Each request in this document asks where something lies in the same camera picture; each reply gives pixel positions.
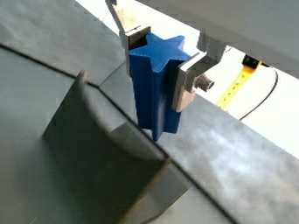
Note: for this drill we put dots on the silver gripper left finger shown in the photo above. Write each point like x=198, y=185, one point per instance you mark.
x=131, y=28

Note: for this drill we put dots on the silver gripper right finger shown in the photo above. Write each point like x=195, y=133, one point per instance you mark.
x=191, y=77

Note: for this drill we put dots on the blue star prism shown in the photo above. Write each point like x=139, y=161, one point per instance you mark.
x=154, y=70

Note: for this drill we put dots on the black curved fixture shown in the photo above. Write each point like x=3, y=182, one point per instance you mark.
x=123, y=179

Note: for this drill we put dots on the yellow tape measure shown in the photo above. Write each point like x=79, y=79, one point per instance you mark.
x=250, y=65

